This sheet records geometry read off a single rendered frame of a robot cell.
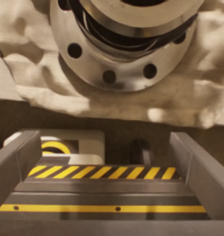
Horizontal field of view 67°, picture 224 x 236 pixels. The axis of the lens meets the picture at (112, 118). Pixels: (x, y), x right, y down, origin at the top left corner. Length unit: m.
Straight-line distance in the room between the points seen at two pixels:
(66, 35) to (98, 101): 0.14
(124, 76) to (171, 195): 0.22
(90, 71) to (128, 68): 0.07
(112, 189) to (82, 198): 0.05
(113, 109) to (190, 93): 0.17
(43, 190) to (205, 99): 0.37
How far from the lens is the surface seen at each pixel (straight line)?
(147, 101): 0.39
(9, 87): 0.45
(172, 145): 0.16
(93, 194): 0.29
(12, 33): 0.42
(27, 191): 0.31
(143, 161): 0.46
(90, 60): 0.34
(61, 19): 0.35
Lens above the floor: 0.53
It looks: 73 degrees down
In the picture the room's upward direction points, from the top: 178 degrees clockwise
